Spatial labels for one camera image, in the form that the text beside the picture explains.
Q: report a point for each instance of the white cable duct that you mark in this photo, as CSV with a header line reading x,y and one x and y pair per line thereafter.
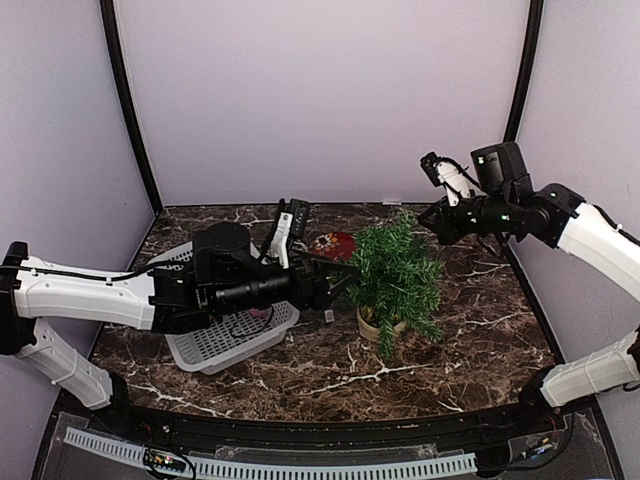
x,y
255,463

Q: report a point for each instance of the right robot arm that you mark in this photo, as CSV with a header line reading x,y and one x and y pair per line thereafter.
x,y
501,199

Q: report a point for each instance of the red floral plate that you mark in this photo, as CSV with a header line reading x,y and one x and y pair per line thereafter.
x,y
337,246

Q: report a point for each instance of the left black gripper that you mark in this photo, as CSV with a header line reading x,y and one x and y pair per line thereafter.
x,y
306,298

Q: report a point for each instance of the black front rail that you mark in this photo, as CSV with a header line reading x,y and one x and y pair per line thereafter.
x,y
483,430

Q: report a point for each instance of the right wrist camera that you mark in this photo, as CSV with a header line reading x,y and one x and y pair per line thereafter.
x,y
447,173

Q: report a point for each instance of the small potted christmas tree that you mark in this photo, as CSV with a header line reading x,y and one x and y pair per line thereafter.
x,y
399,281

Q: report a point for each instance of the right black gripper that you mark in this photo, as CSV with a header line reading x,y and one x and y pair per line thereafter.
x,y
447,233

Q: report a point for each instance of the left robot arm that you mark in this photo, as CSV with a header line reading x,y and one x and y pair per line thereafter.
x,y
221,277

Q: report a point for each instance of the right black frame post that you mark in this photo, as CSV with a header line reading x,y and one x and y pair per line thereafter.
x,y
525,70

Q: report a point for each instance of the white plastic basket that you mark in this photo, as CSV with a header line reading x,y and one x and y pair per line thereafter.
x,y
231,340

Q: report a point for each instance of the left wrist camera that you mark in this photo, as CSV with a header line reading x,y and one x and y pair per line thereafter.
x,y
289,225

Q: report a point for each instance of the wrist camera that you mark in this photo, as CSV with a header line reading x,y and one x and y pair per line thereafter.
x,y
447,173
289,225

